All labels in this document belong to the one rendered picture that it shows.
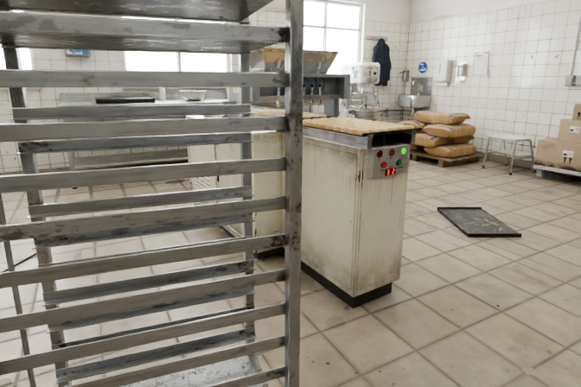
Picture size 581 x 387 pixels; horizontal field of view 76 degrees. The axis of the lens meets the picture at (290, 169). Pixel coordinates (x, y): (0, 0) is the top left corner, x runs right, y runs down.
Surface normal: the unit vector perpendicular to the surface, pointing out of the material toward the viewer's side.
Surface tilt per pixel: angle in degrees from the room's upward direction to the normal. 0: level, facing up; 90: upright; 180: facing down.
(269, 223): 90
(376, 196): 90
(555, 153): 89
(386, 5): 90
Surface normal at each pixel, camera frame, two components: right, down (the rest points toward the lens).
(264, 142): 0.54, 0.20
